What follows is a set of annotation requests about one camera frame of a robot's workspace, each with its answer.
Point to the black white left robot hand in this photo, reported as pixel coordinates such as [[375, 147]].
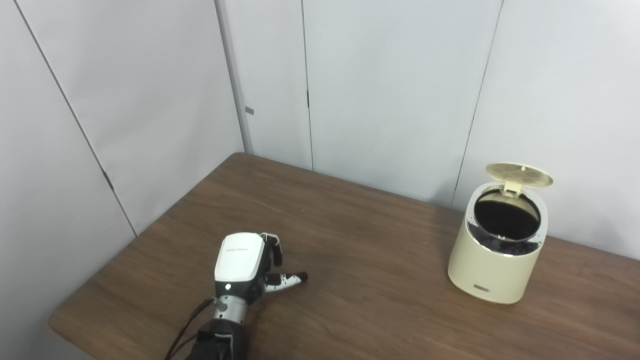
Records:
[[239, 257]]

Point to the cream-colored bin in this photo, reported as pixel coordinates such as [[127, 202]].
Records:
[[492, 272]]

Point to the round cream bin lid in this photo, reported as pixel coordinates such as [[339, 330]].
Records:
[[520, 175]]

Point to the black bin liner bag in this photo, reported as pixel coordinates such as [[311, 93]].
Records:
[[505, 217]]

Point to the black wall seam clip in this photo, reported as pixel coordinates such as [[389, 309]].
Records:
[[108, 180]]

